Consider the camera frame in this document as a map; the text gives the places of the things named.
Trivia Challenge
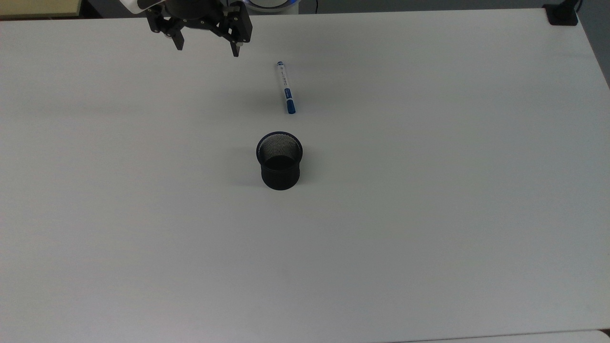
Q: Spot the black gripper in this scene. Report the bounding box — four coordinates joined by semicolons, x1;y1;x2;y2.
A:
146;0;254;58

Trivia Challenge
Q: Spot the black corner table clamp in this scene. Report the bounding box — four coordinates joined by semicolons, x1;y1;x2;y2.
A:
543;0;584;26

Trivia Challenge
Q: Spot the blue and white marker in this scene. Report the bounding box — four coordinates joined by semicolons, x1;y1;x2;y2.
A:
275;61;297;115

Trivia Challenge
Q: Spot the beige board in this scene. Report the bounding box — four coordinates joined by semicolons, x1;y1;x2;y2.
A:
0;0;82;20

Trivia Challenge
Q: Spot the black mesh pen cup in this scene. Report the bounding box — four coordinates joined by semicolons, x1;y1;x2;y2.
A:
256;131;304;191

